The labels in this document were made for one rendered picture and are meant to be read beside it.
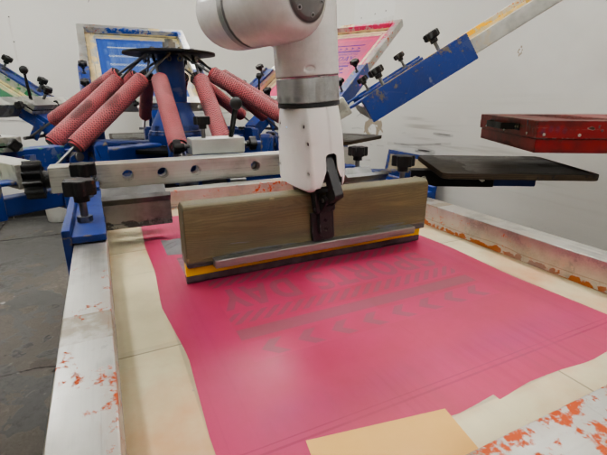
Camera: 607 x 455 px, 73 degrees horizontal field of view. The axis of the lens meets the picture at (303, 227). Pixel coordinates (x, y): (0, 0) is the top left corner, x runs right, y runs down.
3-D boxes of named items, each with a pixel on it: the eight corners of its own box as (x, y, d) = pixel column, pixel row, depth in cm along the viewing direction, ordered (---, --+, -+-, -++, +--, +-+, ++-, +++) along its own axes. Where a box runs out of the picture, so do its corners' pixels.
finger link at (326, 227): (307, 191, 51) (311, 241, 54) (320, 198, 49) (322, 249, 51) (330, 188, 53) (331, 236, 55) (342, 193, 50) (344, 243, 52)
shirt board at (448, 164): (534, 177, 160) (537, 156, 157) (597, 202, 121) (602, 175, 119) (199, 172, 169) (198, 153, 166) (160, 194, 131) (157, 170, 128)
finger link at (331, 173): (312, 135, 49) (303, 169, 53) (341, 181, 45) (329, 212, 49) (321, 134, 50) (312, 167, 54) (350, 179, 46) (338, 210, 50)
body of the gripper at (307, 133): (264, 96, 52) (271, 181, 56) (298, 97, 43) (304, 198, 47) (315, 91, 55) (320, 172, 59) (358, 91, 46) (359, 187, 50)
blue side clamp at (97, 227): (113, 276, 54) (105, 226, 52) (70, 283, 52) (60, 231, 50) (107, 218, 80) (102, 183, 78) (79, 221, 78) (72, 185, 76)
